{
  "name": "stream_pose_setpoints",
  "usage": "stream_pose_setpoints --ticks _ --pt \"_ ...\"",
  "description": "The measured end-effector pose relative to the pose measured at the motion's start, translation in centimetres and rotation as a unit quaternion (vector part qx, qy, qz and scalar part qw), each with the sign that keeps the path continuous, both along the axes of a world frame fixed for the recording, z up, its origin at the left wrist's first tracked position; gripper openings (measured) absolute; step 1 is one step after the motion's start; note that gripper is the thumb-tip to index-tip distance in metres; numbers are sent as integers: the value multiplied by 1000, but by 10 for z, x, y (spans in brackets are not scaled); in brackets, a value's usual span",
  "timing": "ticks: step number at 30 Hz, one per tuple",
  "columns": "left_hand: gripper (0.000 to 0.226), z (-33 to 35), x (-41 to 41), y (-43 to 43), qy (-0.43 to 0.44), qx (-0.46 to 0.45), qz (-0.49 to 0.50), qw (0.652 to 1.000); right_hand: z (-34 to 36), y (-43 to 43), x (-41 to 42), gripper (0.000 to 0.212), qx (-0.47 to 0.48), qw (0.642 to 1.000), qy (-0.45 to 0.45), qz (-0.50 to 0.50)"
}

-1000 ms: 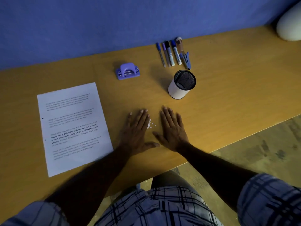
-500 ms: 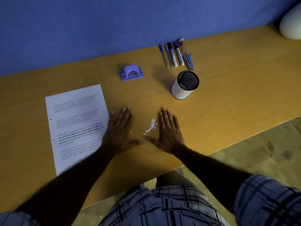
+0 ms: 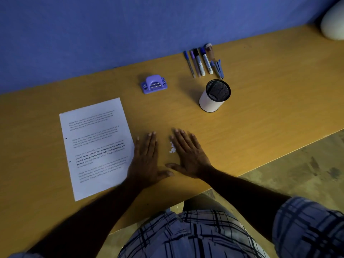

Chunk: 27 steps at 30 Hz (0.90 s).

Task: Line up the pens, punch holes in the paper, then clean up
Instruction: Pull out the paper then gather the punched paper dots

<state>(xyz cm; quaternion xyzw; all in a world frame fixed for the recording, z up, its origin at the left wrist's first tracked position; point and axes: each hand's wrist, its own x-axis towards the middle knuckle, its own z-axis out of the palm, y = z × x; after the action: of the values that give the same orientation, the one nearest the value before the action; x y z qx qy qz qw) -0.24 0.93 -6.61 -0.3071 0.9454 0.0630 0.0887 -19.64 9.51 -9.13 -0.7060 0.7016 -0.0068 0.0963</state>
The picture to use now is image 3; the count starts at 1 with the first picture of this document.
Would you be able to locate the plaid shirt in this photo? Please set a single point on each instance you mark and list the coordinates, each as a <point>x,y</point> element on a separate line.
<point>303,231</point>

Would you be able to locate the small brown glue bottle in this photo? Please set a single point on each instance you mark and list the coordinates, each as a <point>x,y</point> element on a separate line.
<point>210,51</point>

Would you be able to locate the white printed paper sheet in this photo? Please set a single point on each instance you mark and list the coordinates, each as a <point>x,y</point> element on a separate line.
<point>94,147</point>

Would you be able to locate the pile of white paper dots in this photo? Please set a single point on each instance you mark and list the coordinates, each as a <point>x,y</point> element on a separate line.
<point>172,149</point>

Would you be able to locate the person's left forearm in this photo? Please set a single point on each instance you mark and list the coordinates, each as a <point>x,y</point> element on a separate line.
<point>88,220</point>

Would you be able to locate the person's left thumb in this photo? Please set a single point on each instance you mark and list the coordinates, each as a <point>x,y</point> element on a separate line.
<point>166,174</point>

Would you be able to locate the black cap white marker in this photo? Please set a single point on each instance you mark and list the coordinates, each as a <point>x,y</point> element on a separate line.
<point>199,64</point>

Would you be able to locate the white rounded object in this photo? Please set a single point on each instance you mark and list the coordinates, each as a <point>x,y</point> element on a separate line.
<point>334,22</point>

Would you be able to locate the purple ballpoint pen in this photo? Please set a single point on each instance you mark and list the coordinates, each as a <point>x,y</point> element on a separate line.
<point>195,64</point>

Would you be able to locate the person's right forearm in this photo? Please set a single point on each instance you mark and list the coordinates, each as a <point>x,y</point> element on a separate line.
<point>242,197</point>

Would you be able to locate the blue ballpoint pen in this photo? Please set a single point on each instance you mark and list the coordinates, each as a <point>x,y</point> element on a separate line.
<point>189,64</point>

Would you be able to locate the person's right thumb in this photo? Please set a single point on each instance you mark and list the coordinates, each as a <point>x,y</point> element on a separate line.
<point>174,167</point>

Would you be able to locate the person's left hand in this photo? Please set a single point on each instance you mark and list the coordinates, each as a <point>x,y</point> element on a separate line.
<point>145,166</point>

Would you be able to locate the purple hole punch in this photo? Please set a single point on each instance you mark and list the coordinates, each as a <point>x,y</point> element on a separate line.
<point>153,84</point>

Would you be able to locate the person's right hand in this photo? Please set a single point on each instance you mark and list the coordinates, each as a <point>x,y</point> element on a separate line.
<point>193,161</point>

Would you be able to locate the white mesh pen holder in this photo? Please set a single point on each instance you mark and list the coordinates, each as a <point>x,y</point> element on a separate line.
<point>212,100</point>

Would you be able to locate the blue cap white marker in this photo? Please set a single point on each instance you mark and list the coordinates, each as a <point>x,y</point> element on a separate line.
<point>207,63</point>

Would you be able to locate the person's right little finger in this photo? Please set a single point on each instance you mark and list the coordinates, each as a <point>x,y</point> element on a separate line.
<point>197,145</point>

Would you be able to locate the person's right middle finger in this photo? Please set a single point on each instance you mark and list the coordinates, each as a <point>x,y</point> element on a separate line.
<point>182,142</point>

